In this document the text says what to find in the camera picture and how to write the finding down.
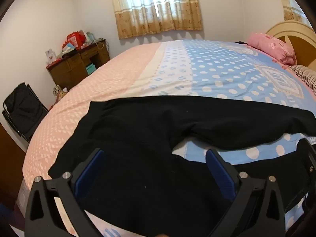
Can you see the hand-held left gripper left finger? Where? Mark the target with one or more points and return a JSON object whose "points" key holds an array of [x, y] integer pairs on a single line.
{"points": [[90, 170]]}

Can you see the brown wooden desk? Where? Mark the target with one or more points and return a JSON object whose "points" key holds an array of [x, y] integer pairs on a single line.
{"points": [[66, 71]]}

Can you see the black folding chair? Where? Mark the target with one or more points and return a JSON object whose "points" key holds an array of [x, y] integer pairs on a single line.
{"points": [[23, 111]]}

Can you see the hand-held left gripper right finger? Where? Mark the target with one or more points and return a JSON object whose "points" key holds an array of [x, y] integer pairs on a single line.
{"points": [[219, 172]]}

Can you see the striped pillow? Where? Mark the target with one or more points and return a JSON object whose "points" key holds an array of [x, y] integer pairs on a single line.
{"points": [[306, 76]]}

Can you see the white greeting card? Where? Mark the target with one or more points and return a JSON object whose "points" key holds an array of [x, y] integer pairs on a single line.
{"points": [[50, 55]]}

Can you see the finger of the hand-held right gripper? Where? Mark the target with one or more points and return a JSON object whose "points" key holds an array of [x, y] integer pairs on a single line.
{"points": [[310, 161]]}

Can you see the beige patterned curtain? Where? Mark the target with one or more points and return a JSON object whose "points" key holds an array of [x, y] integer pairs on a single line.
{"points": [[290, 12], [153, 17]]}

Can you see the light blue gift bag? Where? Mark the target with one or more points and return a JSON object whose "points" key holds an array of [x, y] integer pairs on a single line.
{"points": [[90, 37]]}

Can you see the teal box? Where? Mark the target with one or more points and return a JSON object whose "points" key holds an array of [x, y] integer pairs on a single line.
{"points": [[90, 69]]}

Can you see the black pants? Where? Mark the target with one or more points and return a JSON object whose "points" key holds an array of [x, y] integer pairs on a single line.
{"points": [[148, 128]]}

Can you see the bed with polka dot sheet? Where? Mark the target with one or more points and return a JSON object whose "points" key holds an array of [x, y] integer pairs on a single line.
{"points": [[172, 74]]}

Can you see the cream wooden headboard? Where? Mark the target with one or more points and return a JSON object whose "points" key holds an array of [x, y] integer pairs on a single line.
{"points": [[303, 44]]}

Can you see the patterned bag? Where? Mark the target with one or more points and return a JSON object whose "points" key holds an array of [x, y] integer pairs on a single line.
{"points": [[59, 95]]}

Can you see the brown wooden door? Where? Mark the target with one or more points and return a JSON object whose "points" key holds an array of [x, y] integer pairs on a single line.
{"points": [[9, 158]]}

